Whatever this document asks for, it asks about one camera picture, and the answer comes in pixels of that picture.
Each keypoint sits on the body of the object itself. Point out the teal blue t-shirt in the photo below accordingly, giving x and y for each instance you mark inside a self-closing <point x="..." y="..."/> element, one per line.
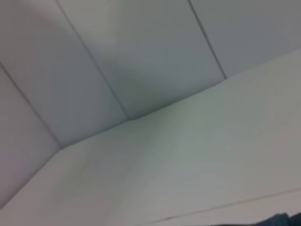
<point x="277" y="220"/>

